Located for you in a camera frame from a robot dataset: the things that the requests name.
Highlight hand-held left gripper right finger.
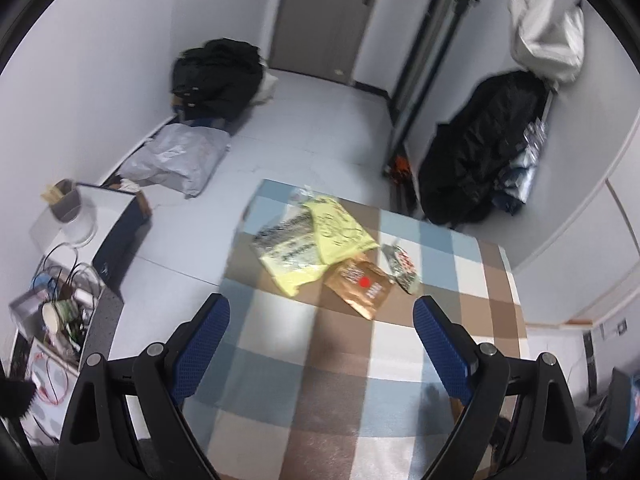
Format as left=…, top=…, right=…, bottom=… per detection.
left=412, top=295, right=586, bottom=480

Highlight grey door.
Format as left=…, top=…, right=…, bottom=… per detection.
left=270, top=0, right=388, bottom=86

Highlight grey parcel bag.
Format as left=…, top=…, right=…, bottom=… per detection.
left=121, top=124, right=231, bottom=197

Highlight black hanging jacket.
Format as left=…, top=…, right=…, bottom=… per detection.
left=417, top=71, right=548, bottom=226

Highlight checked tablecloth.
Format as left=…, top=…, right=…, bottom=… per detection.
left=192, top=178, right=528, bottom=480

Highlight red cable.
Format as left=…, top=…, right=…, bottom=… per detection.
left=30, top=350, right=71, bottom=406

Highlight silver and red snack wrapper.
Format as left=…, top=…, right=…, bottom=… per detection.
left=381, top=241, right=420, bottom=295

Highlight grey speckled box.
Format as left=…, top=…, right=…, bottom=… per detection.
left=10, top=265, right=125, bottom=371

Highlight white and dark blue box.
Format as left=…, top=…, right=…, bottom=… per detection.
left=30, top=183, right=153, bottom=301

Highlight yellow plastic bag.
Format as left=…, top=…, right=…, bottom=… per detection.
left=302, top=197, right=379, bottom=266

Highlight black backpack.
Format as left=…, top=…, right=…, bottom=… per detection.
left=171, top=38, right=265, bottom=123

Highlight brown snack packet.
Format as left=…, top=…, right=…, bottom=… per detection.
left=322, top=255, right=396, bottom=320

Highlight black fuzzy object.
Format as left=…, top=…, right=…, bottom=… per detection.
left=0, top=377, right=36, bottom=418

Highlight silver folded umbrella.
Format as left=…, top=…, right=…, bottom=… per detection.
left=492, top=92, right=556, bottom=216

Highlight white plastic bag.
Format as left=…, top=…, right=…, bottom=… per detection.
left=255, top=71, right=278, bottom=106

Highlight clear plastic container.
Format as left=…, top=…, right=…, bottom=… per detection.
left=62, top=200, right=97, bottom=247

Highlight black sliding door frame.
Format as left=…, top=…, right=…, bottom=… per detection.
left=382, top=0, right=481, bottom=181

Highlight clear and yellow printed bag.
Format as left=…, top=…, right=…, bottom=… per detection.
left=251, top=207, right=328, bottom=297

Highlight paper cup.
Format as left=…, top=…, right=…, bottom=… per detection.
left=41, top=300, right=76, bottom=333

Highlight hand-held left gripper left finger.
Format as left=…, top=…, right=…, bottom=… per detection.
left=56, top=292, right=231, bottom=480

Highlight black cables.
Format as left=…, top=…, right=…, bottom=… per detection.
left=40, top=242, right=101, bottom=311

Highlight white hanging bag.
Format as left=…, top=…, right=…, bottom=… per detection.
left=507, top=0, right=586, bottom=85

